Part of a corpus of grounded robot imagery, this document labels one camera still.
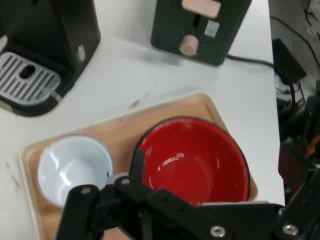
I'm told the red enamel bowl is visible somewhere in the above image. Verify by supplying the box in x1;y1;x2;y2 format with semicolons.
134;116;252;207

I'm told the thin black floor cable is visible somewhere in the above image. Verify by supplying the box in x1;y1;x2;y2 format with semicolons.
269;15;320;66

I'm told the beige toaster lever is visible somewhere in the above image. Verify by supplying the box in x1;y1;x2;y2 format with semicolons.
181;0;222;19

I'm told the white enamel cup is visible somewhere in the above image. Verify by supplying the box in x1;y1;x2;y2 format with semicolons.
37;134;130;209

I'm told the black toaster power cable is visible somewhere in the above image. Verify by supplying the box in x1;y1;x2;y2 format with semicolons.
226;54;276;69

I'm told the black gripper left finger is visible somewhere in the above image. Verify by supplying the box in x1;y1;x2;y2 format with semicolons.
55;149;227;240

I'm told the metal drip tray grille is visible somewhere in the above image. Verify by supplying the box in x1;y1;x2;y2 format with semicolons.
0;51;62;106

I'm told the light wooden tray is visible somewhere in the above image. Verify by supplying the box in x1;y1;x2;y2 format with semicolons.
19;91;259;240

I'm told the beige toaster knob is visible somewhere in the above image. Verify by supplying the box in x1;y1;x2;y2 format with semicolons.
179;34;200;57

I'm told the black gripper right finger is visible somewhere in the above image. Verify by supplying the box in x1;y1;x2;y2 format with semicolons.
271;168;320;240

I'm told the dark green toaster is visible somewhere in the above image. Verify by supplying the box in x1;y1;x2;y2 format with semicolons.
150;0;253;67

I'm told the black adapter cable bundle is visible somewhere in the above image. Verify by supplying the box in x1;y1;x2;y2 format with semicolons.
287;80;307;107

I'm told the dark red box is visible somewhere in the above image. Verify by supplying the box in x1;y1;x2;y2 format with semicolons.
277;143;317;188

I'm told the black power adapter box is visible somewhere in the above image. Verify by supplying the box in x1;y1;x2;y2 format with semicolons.
271;38;308;86

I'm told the black coffee machine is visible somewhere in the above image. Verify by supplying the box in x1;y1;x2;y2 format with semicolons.
0;0;102;118

